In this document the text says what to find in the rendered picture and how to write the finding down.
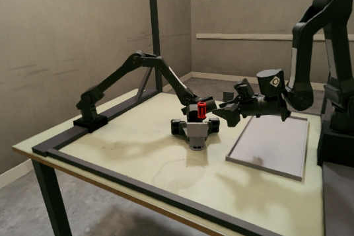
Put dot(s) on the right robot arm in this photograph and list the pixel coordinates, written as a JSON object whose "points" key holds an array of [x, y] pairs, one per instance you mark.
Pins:
{"points": [[139, 59]]}

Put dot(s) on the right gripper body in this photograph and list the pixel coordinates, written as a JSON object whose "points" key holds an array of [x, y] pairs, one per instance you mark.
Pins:
{"points": [[175, 126]]}

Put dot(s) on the grey cylinder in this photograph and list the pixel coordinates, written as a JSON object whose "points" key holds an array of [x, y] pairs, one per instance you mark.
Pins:
{"points": [[197, 143]]}

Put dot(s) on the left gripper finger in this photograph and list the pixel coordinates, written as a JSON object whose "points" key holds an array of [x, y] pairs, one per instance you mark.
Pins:
{"points": [[236, 101], [219, 112]]}

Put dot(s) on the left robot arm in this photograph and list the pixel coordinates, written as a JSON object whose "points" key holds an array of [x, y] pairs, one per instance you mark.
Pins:
{"points": [[332, 16]]}

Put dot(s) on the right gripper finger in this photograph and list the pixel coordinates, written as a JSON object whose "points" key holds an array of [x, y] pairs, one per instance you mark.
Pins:
{"points": [[209, 128], [183, 130]]}

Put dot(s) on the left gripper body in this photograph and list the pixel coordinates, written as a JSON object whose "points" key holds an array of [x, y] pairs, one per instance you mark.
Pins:
{"points": [[250, 108]]}

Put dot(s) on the red and black nut driver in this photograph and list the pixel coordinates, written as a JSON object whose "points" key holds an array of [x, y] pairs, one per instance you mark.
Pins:
{"points": [[201, 106]]}

